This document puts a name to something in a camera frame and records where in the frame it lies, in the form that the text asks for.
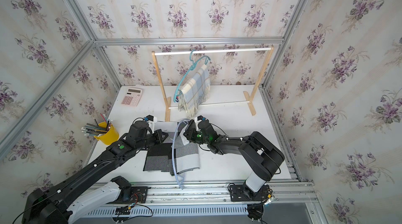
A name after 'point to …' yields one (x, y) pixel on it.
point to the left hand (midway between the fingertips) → (171, 137)
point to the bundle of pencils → (90, 130)
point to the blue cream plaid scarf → (195, 93)
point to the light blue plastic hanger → (179, 177)
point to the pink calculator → (132, 97)
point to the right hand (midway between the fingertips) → (184, 134)
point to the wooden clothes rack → (250, 100)
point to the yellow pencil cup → (110, 136)
